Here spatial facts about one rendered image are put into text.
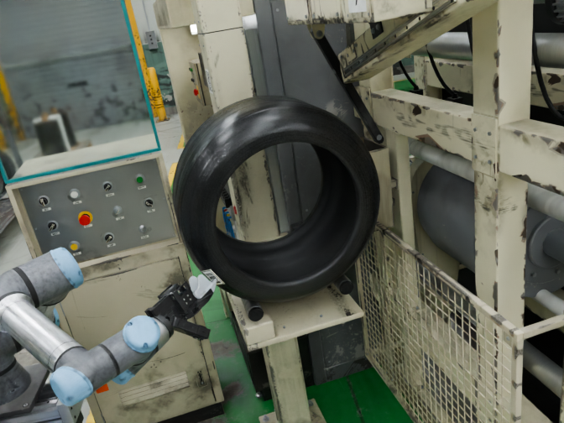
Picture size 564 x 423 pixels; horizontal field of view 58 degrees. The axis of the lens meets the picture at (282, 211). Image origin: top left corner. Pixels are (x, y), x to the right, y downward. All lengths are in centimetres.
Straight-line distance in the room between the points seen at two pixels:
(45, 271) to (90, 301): 76
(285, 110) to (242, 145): 15
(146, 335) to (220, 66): 87
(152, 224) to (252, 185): 52
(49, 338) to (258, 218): 85
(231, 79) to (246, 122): 37
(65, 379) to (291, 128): 75
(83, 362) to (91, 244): 106
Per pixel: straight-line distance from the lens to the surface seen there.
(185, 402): 245
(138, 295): 213
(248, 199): 173
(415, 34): 123
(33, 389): 185
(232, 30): 163
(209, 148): 129
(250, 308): 148
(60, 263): 141
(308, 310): 163
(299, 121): 130
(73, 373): 108
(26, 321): 126
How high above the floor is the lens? 170
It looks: 22 degrees down
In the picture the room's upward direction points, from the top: 10 degrees counter-clockwise
